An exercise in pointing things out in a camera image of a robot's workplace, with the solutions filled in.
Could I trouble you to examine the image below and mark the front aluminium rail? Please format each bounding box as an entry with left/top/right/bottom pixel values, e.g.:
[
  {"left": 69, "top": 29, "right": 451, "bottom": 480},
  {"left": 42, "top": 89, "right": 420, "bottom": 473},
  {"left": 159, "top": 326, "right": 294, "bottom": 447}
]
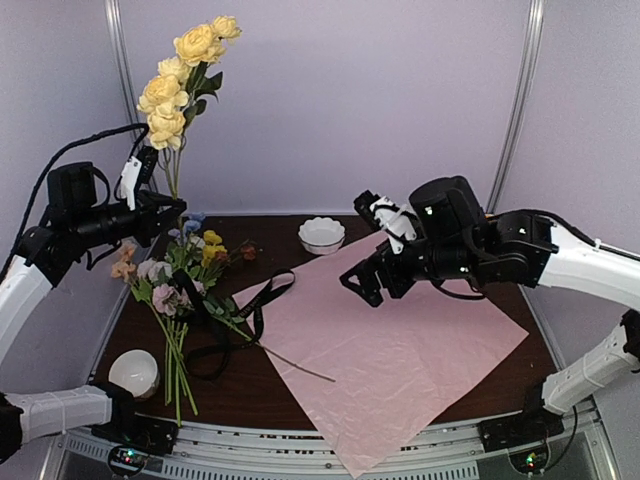
[{"left": 39, "top": 400, "right": 621, "bottom": 479}]

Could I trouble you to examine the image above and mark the scalloped white bowl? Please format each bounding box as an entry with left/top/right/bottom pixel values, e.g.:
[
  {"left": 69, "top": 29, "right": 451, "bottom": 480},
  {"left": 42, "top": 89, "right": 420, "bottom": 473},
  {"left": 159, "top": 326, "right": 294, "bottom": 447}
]
[{"left": 298, "top": 217, "right": 346, "bottom": 255}]

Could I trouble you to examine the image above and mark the pink wrapping paper sheet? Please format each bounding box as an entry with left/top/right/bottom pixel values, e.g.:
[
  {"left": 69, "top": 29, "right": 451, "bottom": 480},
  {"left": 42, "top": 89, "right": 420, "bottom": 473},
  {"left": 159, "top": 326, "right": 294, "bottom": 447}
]
[{"left": 261, "top": 234, "right": 527, "bottom": 477}]

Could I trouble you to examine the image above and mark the left aluminium frame post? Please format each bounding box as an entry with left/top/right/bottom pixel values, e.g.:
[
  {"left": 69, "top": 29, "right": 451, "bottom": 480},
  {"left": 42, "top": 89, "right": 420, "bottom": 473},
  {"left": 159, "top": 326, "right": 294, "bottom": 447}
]
[{"left": 103, "top": 0, "right": 141, "bottom": 124}]

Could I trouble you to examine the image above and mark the peach flower stem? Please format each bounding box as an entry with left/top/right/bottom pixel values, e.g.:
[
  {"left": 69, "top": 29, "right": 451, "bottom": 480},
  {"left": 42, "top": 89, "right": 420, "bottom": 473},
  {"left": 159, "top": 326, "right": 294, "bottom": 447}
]
[{"left": 111, "top": 242, "right": 136, "bottom": 283}]

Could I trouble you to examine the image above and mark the aluminium frame post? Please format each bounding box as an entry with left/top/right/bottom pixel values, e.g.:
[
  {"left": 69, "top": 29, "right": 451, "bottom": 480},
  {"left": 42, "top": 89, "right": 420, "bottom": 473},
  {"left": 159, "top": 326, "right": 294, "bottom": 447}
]
[
  {"left": 103, "top": 0, "right": 141, "bottom": 124},
  {"left": 486, "top": 0, "right": 546, "bottom": 213}
]

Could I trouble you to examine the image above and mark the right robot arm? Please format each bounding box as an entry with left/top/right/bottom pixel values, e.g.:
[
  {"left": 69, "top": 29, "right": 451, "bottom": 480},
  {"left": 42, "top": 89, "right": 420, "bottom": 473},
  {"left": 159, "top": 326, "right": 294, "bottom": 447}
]
[{"left": 340, "top": 176, "right": 639, "bottom": 442}]

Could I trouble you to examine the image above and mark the blue flower stem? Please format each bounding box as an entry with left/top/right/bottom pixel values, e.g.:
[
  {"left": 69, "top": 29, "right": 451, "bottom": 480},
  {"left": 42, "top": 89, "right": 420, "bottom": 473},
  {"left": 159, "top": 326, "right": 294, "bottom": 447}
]
[{"left": 167, "top": 213, "right": 206, "bottom": 252}]

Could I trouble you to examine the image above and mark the right aluminium frame post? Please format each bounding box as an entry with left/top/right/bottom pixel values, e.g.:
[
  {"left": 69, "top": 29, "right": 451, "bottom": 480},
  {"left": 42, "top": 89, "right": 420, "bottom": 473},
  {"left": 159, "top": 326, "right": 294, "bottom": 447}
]
[{"left": 486, "top": 0, "right": 546, "bottom": 213}]

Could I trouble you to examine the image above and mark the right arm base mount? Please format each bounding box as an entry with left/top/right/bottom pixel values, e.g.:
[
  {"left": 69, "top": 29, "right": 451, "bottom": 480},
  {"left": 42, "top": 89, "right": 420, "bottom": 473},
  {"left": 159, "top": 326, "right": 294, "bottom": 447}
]
[{"left": 478, "top": 412, "right": 564, "bottom": 452}]

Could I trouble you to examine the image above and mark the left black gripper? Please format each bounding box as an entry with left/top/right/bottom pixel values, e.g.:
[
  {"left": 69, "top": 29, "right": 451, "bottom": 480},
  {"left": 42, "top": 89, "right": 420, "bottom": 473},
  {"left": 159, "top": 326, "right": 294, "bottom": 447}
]
[{"left": 70, "top": 189, "right": 186, "bottom": 249}]

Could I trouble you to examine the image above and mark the round white bowl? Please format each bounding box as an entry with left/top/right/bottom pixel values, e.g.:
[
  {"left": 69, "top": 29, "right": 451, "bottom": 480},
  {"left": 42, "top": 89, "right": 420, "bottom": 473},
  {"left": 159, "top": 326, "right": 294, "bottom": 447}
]
[{"left": 108, "top": 349, "right": 160, "bottom": 401}]

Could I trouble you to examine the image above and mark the black printed ribbon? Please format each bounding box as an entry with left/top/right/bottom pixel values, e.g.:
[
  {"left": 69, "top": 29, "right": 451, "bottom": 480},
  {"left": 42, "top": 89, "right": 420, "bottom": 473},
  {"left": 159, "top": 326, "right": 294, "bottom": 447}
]
[{"left": 172, "top": 269, "right": 296, "bottom": 382}]

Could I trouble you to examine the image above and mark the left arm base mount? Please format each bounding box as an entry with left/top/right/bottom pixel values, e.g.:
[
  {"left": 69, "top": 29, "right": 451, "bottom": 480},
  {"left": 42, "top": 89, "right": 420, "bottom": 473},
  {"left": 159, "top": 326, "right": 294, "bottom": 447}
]
[{"left": 91, "top": 415, "right": 179, "bottom": 456}]

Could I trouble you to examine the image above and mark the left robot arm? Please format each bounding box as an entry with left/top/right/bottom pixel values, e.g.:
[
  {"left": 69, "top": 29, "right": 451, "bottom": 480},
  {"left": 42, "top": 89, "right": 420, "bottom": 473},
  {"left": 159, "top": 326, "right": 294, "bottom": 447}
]
[{"left": 1, "top": 158, "right": 186, "bottom": 460}]

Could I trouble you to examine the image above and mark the dark yellow flower stem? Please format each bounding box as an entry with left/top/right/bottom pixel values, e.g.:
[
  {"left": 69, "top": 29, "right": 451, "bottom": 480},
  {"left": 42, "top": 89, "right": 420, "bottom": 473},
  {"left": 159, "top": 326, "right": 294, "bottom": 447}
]
[{"left": 201, "top": 230, "right": 334, "bottom": 382}]

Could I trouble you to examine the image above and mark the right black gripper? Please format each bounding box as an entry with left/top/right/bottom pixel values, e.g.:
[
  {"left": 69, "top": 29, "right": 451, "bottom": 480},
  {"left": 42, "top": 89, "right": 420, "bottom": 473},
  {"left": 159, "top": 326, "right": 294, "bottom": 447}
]
[{"left": 338, "top": 226, "right": 482, "bottom": 309}]

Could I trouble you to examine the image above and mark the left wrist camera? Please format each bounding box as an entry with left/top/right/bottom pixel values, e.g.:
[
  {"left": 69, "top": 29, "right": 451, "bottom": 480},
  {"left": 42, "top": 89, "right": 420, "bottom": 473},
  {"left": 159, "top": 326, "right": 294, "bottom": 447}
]
[{"left": 115, "top": 146, "right": 158, "bottom": 211}]

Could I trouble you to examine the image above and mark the small red flower stem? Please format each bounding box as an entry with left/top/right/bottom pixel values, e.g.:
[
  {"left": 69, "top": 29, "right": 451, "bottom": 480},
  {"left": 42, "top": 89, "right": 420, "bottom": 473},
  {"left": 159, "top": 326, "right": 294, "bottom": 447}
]
[{"left": 235, "top": 240, "right": 259, "bottom": 261}]

